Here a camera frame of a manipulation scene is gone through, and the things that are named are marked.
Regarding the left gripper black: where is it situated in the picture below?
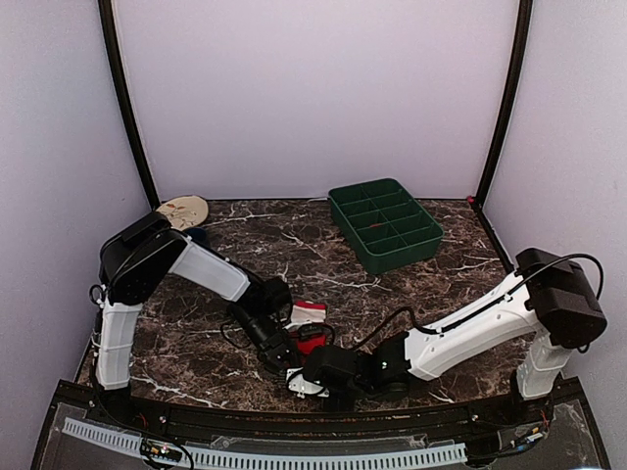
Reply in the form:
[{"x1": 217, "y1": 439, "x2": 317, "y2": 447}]
[{"x1": 230, "y1": 305, "x2": 301, "y2": 377}]

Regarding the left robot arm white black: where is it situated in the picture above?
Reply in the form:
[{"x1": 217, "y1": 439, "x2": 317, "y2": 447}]
[{"x1": 92, "y1": 211, "x2": 300, "y2": 427}]

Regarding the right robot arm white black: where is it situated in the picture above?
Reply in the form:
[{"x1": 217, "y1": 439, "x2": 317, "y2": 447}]
[{"x1": 285, "y1": 248, "x2": 607, "y2": 425}]

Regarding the dark blue cup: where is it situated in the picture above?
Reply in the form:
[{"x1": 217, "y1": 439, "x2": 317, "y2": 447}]
[{"x1": 185, "y1": 227, "x2": 211, "y2": 249}]

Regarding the green compartment tray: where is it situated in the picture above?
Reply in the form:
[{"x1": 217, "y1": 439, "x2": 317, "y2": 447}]
[{"x1": 328, "y1": 178, "x2": 444, "y2": 275}]

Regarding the beige floral plate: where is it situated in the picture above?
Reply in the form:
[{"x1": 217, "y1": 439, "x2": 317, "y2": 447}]
[{"x1": 157, "y1": 195, "x2": 209, "y2": 231}]

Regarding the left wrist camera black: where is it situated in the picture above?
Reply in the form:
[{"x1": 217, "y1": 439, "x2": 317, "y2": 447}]
[{"x1": 262, "y1": 277, "x2": 293, "y2": 321}]

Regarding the white slotted cable duct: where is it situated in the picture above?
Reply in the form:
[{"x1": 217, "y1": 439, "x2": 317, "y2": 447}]
[{"x1": 61, "y1": 417, "x2": 467, "y2": 469}]

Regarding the black front rail base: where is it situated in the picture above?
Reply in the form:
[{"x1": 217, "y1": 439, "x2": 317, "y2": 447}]
[{"x1": 32, "y1": 379, "x2": 610, "y2": 469}]

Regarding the left black frame post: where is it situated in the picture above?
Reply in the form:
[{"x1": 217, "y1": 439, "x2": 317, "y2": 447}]
[{"x1": 97, "y1": 0, "x2": 161, "y2": 210}]

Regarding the black frame post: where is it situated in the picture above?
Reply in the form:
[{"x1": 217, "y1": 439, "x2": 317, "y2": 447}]
[
  {"x1": 97, "y1": 0, "x2": 161, "y2": 210},
  {"x1": 474, "y1": 0, "x2": 534, "y2": 211}
]

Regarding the right black frame post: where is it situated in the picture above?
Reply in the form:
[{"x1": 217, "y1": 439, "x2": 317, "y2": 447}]
[{"x1": 474, "y1": 0, "x2": 534, "y2": 211}]

